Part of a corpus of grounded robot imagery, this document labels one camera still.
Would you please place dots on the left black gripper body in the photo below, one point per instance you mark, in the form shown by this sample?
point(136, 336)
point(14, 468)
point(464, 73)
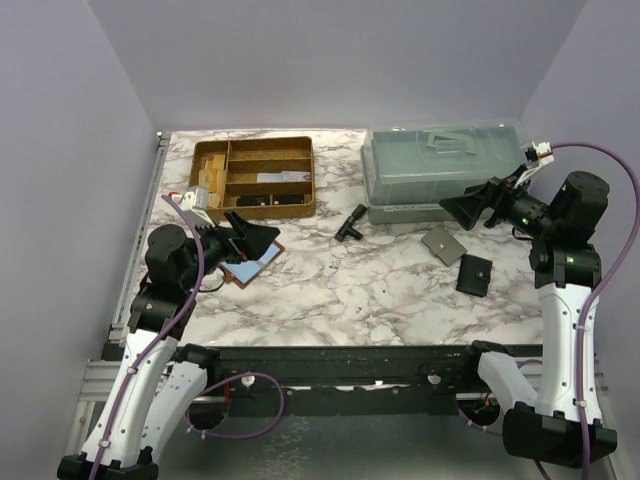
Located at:
point(218, 247)

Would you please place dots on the grey card wallet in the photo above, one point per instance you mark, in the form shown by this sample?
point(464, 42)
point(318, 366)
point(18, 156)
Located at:
point(443, 246)

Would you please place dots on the clear lidded plastic box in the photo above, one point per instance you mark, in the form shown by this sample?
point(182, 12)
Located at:
point(408, 169)

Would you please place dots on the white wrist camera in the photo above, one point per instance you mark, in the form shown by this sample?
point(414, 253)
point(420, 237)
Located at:
point(193, 202)
point(538, 155)

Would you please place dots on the brown leather card holder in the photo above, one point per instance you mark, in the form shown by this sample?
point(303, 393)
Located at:
point(230, 279)

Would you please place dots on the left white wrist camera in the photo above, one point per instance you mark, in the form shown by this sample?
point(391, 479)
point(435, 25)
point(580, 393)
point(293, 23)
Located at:
point(193, 202)

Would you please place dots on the white card in tray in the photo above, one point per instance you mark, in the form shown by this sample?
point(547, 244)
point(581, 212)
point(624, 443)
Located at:
point(284, 177)

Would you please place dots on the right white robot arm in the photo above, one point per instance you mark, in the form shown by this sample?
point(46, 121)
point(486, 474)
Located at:
point(560, 421)

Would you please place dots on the black snap wallet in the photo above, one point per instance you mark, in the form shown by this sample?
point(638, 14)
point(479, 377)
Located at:
point(474, 275)

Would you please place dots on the black T-shaped pipe fitting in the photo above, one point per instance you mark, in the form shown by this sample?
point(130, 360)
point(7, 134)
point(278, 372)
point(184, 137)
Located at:
point(347, 229)

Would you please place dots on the blue credit card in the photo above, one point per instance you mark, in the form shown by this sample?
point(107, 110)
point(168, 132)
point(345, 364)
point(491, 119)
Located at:
point(246, 271)

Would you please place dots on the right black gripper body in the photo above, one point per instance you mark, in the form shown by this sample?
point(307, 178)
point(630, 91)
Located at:
point(518, 207)

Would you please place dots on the black item in tray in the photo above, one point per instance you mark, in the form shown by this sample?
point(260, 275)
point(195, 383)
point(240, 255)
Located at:
point(270, 200)

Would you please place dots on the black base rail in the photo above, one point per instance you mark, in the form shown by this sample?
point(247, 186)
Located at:
point(349, 381)

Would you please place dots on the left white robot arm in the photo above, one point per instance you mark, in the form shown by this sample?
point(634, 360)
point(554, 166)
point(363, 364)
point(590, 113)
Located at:
point(158, 378)

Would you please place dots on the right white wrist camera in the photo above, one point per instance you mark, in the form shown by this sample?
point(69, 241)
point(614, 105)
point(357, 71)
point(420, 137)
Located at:
point(538, 155)

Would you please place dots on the brown cork organizer tray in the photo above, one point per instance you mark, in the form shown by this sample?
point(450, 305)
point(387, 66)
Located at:
point(246, 158)

